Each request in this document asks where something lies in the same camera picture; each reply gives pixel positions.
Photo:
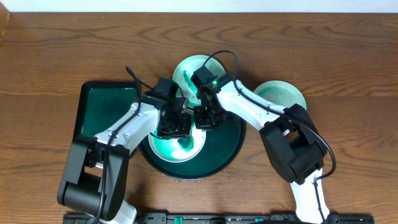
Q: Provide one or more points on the green scrubbing sponge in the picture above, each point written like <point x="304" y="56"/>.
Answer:
<point x="186" y="144"/>

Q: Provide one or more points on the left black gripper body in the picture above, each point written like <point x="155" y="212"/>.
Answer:
<point x="175" y="130"/>

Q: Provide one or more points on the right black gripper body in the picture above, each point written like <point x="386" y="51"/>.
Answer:
<point x="214" y="116"/>

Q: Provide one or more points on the round dark green tray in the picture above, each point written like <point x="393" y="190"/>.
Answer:
<point x="222" y="145"/>

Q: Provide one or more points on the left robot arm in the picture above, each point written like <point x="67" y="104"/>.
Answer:
<point x="95" y="174"/>

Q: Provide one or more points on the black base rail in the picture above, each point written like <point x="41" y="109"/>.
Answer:
<point x="162" y="218"/>

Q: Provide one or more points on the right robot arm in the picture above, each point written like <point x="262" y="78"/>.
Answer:
<point x="293" y="145"/>

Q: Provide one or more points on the rectangular dark green tray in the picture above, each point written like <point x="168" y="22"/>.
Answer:
<point x="101" y="104"/>

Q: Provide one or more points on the white plate green smear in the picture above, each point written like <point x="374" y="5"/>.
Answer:
<point x="169" y="150"/>

